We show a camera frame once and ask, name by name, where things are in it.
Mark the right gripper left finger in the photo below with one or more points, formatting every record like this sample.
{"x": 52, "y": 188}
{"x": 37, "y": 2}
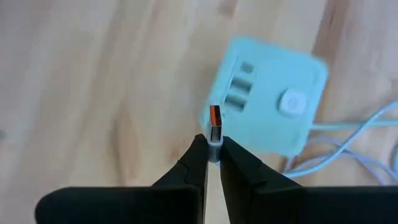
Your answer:
{"x": 189, "y": 174}

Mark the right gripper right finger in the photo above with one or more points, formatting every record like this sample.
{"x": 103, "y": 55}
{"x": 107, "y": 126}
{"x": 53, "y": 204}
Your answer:
{"x": 245, "y": 183}

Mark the mint green power cube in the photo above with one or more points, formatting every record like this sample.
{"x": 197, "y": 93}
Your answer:
{"x": 267, "y": 133}

